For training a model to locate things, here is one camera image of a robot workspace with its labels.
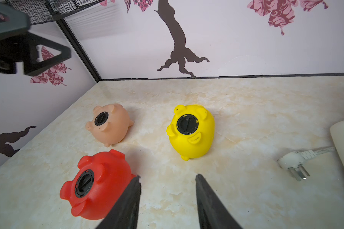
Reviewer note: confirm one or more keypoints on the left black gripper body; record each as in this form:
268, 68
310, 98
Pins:
12, 23

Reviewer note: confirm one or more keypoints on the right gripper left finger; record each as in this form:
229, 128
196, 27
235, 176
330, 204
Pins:
124, 214

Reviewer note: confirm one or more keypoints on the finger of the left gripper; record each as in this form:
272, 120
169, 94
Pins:
31, 53

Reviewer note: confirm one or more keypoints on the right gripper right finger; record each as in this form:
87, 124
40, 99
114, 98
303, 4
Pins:
212, 213

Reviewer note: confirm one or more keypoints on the red piggy bank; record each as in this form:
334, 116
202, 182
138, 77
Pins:
112, 175

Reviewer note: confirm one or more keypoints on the yellow piggy bank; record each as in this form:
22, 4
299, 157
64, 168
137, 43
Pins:
197, 144

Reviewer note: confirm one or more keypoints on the black plug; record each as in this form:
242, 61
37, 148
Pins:
101, 118
187, 124
84, 183

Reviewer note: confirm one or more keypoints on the white toaster plug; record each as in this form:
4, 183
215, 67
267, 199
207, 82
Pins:
293, 162

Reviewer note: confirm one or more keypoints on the black wire basket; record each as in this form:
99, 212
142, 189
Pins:
45, 11

